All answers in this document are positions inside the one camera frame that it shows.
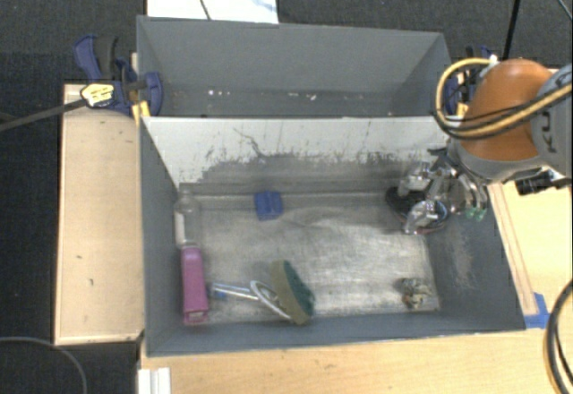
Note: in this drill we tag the blue and silver pen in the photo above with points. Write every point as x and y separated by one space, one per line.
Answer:
230 292

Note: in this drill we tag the grey-brown crumpled lump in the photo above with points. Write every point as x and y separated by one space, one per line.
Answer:
415 293

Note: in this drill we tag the green and yellow round sponge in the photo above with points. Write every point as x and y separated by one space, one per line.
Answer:
297 291

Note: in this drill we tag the clear glass bottle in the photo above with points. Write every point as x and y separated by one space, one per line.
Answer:
185 208

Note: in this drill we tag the black shiny sunglasses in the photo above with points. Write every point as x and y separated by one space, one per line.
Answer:
396 204

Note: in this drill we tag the grey metal bin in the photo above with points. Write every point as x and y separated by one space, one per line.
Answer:
313 244

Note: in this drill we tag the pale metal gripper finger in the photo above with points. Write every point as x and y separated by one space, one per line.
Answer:
421 212
414 179

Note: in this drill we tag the blue sponge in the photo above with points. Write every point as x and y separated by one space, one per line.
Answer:
267 205

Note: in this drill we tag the black cylinder on white bracket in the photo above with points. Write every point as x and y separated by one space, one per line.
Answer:
535 184

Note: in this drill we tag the pale wood board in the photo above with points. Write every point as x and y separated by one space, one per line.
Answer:
98 213

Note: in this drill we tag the pink stapler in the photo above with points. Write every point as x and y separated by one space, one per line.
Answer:
194 285

